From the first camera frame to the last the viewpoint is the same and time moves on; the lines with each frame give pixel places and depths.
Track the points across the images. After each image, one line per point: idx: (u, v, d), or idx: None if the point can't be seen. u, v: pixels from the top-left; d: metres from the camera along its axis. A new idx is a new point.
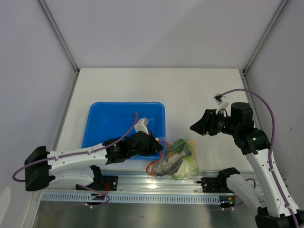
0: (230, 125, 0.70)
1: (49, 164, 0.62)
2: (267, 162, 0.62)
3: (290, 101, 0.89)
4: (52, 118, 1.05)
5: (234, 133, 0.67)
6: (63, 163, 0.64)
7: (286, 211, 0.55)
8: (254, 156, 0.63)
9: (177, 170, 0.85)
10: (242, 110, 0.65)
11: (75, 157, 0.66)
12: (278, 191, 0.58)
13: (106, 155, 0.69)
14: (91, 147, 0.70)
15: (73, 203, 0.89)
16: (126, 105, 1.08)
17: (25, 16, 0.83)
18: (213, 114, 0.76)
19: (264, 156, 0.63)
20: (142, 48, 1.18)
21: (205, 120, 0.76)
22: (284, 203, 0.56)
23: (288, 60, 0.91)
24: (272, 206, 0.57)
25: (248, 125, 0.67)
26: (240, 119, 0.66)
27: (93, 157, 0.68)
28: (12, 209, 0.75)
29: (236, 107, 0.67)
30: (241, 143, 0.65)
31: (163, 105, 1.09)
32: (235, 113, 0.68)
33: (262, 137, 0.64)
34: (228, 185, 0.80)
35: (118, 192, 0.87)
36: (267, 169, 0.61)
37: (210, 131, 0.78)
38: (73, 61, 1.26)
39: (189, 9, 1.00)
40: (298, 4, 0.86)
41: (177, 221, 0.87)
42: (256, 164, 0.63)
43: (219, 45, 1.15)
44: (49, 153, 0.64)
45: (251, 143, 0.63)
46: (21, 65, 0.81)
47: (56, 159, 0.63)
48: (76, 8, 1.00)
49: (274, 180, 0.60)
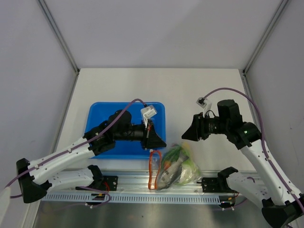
0: (221, 124, 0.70)
1: (31, 175, 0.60)
2: (262, 152, 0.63)
3: (291, 101, 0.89)
4: (52, 118, 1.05)
5: (226, 130, 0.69)
6: (46, 169, 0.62)
7: (290, 197, 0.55)
8: (249, 148, 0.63)
9: (181, 177, 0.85)
10: (229, 107, 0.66)
11: (58, 158, 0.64)
12: (278, 179, 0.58)
13: (89, 147, 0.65)
14: (72, 144, 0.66)
15: (72, 203, 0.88)
16: (126, 105, 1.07)
17: (25, 16, 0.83)
18: (202, 118, 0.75)
19: (258, 147, 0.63)
20: (142, 48, 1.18)
21: (196, 125, 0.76)
22: (286, 189, 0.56)
23: (288, 60, 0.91)
24: (276, 196, 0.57)
25: (235, 120, 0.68)
26: (228, 116, 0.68)
27: (76, 154, 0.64)
28: (12, 209, 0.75)
29: (222, 104, 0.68)
30: (233, 138, 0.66)
31: (163, 105, 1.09)
32: (222, 111, 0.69)
33: (253, 130, 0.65)
34: (229, 184, 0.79)
35: (118, 192, 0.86)
36: (263, 159, 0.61)
37: (203, 135, 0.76)
38: (73, 60, 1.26)
39: (189, 9, 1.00)
40: (298, 4, 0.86)
41: (177, 220, 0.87)
42: (252, 156, 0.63)
43: (219, 44, 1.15)
44: (30, 164, 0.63)
45: (243, 137, 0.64)
46: (21, 65, 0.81)
47: (37, 168, 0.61)
48: (76, 8, 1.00)
49: (272, 168, 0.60)
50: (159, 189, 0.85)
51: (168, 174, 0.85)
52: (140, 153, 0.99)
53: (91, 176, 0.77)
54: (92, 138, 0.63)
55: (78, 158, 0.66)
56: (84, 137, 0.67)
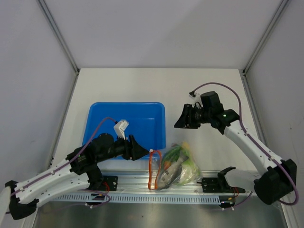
0: (204, 113, 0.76)
1: (17, 197, 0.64)
2: (241, 129, 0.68)
3: (291, 101, 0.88)
4: (52, 118, 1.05)
5: (209, 118, 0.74)
6: (31, 191, 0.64)
7: (271, 163, 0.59)
8: (228, 128, 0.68)
9: (181, 177, 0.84)
10: (210, 95, 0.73)
11: (41, 181, 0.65)
12: (259, 149, 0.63)
13: (71, 169, 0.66)
14: (56, 166, 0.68)
15: (72, 203, 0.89)
16: (127, 105, 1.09)
17: (25, 16, 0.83)
18: (190, 107, 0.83)
19: (237, 126, 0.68)
20: (142, 48, 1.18)
21: (185, 113, 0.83)
22: (267, 157, 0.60)
23: (288, 60, 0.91)
24: (260, 165, 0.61)
25: (217, 109, 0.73)
26: (210, 105, 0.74)
27: (59, 176, 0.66)
28: None
29: (204, 94, 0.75)
30: (215, 123, 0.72)
31: (163, 105, 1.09)
32: (204, 101, 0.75)
33: (232, 115, 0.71)
34: (229, 182, 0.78)
35: (118, 192, 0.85)
36: (243, 135, 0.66)
37: (189, 123, 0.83)
38: (73, 60, 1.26)
39: (189, 9, 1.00)
40: (299, 4, 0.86)
41: (177, 220, 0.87)
42: (232, 133, 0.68)
43: (219, 44, 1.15)
44: (17, 185, 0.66)
45: (223, 119, 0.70)
46: (22, 65, 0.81)
47: (22, 190, 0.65)
48: (76, 8, 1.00)
49: (252, 141, 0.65)
50: (159, 188, 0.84)
51: (168, 174, 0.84)
52: None
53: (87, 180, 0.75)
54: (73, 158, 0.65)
55: (62, 179, 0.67)
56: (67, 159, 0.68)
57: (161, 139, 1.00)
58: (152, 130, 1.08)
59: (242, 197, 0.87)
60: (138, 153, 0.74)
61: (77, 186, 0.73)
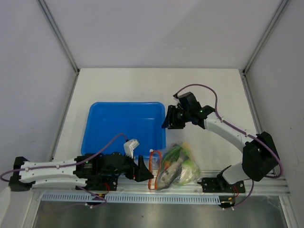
0: (185, 112, 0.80)
1: (20, 174, 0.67)
2: (217, 118, 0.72)
3: (291, 101, 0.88)
4: (52, 118, 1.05)
5: (188, 116, 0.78)
6: (33, 175, 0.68)
7: (249, 138, 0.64)
8: (206, 121, 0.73)
9: (181, 177, 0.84)
10: (186, 96, 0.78)
11: (46, 170, 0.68)
12: (234, 130, 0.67)
13: (74, 171, 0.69)
14: (62, 161, 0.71)
15: (72, 203, 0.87)
16: (126, 105, 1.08)
17: (25, 16, 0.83)
18: (174, 108, 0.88)
19: (213, 116, 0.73)
20: (142, 48, 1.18)
21: (168, 114, 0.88)
22: (243, 134, 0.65)
23: (287, 60, 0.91)
24: (240, 144, 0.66)
25: (194, 106, 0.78)
26: (188, 105, 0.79)
27: (61, 172, 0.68)
28: (12, 209, 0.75)
29: (181, 96, 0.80)
30: (194, 120, 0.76)
31: (163, 105, 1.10)
32: (183, 101, 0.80)
33: (208, 110, 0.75)
34: (229, 180, 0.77)
35: (118, 192, 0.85)
36: (220, 122, 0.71)
37: (173, 122, 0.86)
38: (73, 61, 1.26)
39: (189, 9, 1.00)
40: (298, 4, 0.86)
41: (177, 219, 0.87)
42: (211, 124, 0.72)
43: (219, 44, 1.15)
44: (24, 163, 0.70)
45: (200, 115, 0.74)
46: (21, 66, 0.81)
47: (26, 170, 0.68)
48: (76, 8, 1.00)
49: (228, 125, 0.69)
50: (159, 188, 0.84)
51: (168, 174, 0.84)
52: (141, 154, 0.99)
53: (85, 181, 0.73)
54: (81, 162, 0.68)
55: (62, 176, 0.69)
56: (74, 159, 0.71)
57: (161, 138, 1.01)
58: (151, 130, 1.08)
59: (242, 197, 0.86)
60: (143, 176, 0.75)
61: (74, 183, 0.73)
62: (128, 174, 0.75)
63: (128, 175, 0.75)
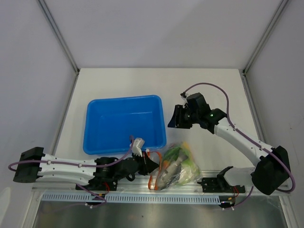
0: (193, 114, 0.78)
1: (40, 166, 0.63)
2: (230, 125, 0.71)
3: (291, 101, 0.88)
4: (52, 118, 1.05)
5: (197, 119, 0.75)
6: (53, 169, 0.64)
7: (263, 153, 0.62)
8: (217, 127, 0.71)
9: (181, 177, 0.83)
10: (196, 98, 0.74)
11: (67, 166, 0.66)
12: (249, 141, 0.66)
13: (94, 172, 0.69)
14: (83, 161, 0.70)
15: (72, 203, 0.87)
16: (125, 100, 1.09)
17: (25, 16, 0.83)
18: (181, 108, 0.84)
19: (225, 123, 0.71)
20: (142, 48, 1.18)
21: (175, 114, 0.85)
22: (258, 147, 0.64)
23: (288, 60, 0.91)
24: (253, 156, 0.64)
25: (204, 109, 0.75)
26: (197, 107, 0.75)
27: (81, 171, 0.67)
28: (12, 209, 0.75)
29: (190, 97, 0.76)
30: (204, 124, 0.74)
31: (160, 98, 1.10)
32: (191, 103, 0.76)
33: (219, 114, 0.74)
34: (229, 182, 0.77)
35: (118, 191, 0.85)
36: (232, 130, 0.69)
37: (179, 122, 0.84)
38: (73, 60, 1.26)
39: (189, 9, 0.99)
40: (299, 4, 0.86)
41: (177, 220, 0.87)
42: (222, 130, 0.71)
43: (219, 44, 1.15)
44: (44, 156, 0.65)
45: (210, 119, 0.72)
46: (21, 65, 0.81)
47: (48, 163, 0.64)
48: (76, 8, 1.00)
49: (241, 135, 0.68)
50: (159, 188, 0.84)
51: (168, 174, 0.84)
52: None
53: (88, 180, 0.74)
54: (101, 166, 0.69)
55: (80, 175, 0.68)
56: (94, 161, 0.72)
57: (160, 134, 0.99)
58: (150, 123, 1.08)
59: (242, 197, 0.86)
60: (150, 169, 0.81)
61: (77, 181, 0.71)
62: (142, 171, 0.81)
63: (142, 172, 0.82)
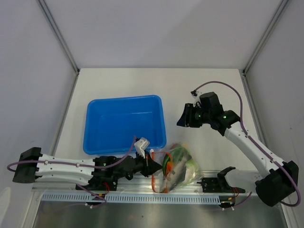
0: (204, 114, 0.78)
1: (37, 166, 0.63)
2: (242, 131, 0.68)
3: (291, 101, 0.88)
4: (52, 118, 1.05)
5: (208, 119, 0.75)
6: (51, 169, 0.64)
7: (274, 166, 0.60)
8: (229, 129, 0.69)
9: (185, 177, 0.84)
10: (209, 97, 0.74)
11: (65, 166, 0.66)
12: (260, 151, 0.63)
13: (92, 172, 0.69)
14: (81, 160, 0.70)
15: (72, 203, 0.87)
16: (125, 100, 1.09)
17: (25, 17, 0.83)
18: (191, 107, 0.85)
19: (237, 128, 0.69)
20: (142, 48, 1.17)
21: (185, 113, 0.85)
22: (269, 159, 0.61)
23: (288, 60, 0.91)
24: (262, 167, 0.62)
25: (216, 109, 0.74)
26: (210, 106, 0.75)
27: (80, 171, 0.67)
28: (12, 209, 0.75)
29: (203, 96, 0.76)
30: (215, 125, 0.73)
31: (160, 98, 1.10)
32: (204, 102, 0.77)
33: (232, 116, 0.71)
34: (229, 182, 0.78)
35: (118, 191, 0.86)
36: (244, 137, 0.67)
37: (189, 122, 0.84)
38: (73, 60, 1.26)
39: (189, 9, 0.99)
40: (298, 4, 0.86)
41: (177, 220, 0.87)
42: (233, 135, 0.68)
43: (219, 44, 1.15)
44: (41, 156, 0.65)
45: (222, 121, 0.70)
46: (21, 66, 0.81)
47: (45, 163, 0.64)
48: (76, 8, 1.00)
49: (253, 143, 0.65)
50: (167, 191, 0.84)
51: (175, 174, 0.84)
52: None
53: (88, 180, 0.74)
54: (99, 167, 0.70)
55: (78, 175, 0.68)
56: (93, 161, 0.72)
57: (160, 134, 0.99)
58: (150, 123, 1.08)
59: (242, 197, 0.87)
60: (151, 170, 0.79)
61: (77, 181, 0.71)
62: (144, 171, 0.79)
63: (144, 172, 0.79)
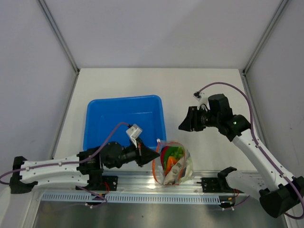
0: (212, 117, 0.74)
1: (20, 174, 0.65)
2: (252, 140, 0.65)
3: (291, 101, 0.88)
4: (52, 118, 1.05)
5: (217, 123, 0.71)
6: (34, 174, 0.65)
7: (283, 181, 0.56)
8: (239, 137, 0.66)
9: (186, 173, 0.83)
10: (219, 100, 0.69)
11: (48, 168, 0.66)
12: (270, 164, 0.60)
13: (77, 167, 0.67)
14: (64, 158, 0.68)
15: (72, 203, 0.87)
16: (125, 100, 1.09)
17: (25, 17, 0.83)
18: (195, 109, 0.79)
19: (248, 136, 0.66)
20: (142, 48, 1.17)
21: (190, 117, 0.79)
22: (278, 173, 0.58)
23: (288, 59, 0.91)
24: (270, 181, 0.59)
25: (226, 113, 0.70)
26: (219, 109, 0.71)
27: (64, 169, 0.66)
28: (12, 209, 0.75)
29: (212, 99, 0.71)
30: (224, 130, 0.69)
31: (160, 98, 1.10)
32: (213, 105, 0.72)
33: (242, 121, 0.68)
34: (229, 183, 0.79)
35: (118, 191, 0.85)
36: (254, 146, 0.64)
37: (195, 127, 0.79)
38: (73, 60, 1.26)
39: (189, 9, 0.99)
40: (298, 4, 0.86)
41: (177, 220, 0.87)
42: (242, 144, 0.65)
43: (219, 44, 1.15)
44: (23, 163, 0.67)
45: (232, 127, 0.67)
46: (21, 65, 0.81)
47: (27, 170, 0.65)
48: (76, 8, 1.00)
49: (263, 154, 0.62)
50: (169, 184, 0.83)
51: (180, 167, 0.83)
52: None
53: (87, 180, 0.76)
54: (83, 161, 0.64)
55: (65, 173, 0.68)
56: (77, 156, 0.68)
57: (160, 134, 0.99)
58: (150, 123, 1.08)
59: (242, 197, 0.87)
60: (146, 159, 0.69)
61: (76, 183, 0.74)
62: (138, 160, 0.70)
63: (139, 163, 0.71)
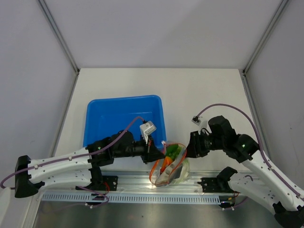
0: (216, 140, 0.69)
1: (29, 174, 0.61)
2: (264, 163, 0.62)
3: (291, 101, 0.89)
4: (52, 118, 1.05)
5: (223, 147, 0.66)
6: (44, 172, 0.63)
7: (301, 202, 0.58)
8: (250, 161, 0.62)
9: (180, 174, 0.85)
10: (220, 124, 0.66)
11: (57, 164, 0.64)
12: (285, 186, 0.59)
13: (89, 159, 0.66)
14: (73, 152, 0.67)
15: (72, 203, 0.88)
16: (125, 100, 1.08)
17: (25, 17, 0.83)
18: (197, 134, 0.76)
19: (259, 158, 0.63)
20: (142, 48, 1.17)
21: (193, 142, 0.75)
22: (295, 194, 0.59)
23: (288, 59, 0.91)
24: (287, 203, 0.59)
25: (230, 135, 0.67)
26: (222, 132, 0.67)
27: (75, 163, 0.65)
28: (12, 210, 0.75)
29: (213, 123, 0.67)
30: (233, 154, 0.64)
31: (160, 98, 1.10)
32: (215, 128, 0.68)
33: (250, 141, 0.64)
34: (231, 186, 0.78)
35: (119, 191, 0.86)
36: (267, 169, 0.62)
37: (201, 153, 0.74)
38: (73, 60, 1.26)
39: (189, 9, 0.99)
40: (298, 4, 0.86)
41: (177, 220, 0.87)
42: (255, 168, 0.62)
43: (219, 44, 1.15)
44: (30, 162, 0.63)
45: (242, 150, 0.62)
46: (21, 66, 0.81)
47: (36, 168, 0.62)
48: (76, 8, 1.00)
49: (278, 177, 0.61)
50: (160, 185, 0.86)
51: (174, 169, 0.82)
52: None
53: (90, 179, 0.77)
54: (94, 153, 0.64)
55: (76, 167, 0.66)
56: (87, 149, 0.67)
57: (161, 133, 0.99)
58: None
59: (242, 197, 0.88)
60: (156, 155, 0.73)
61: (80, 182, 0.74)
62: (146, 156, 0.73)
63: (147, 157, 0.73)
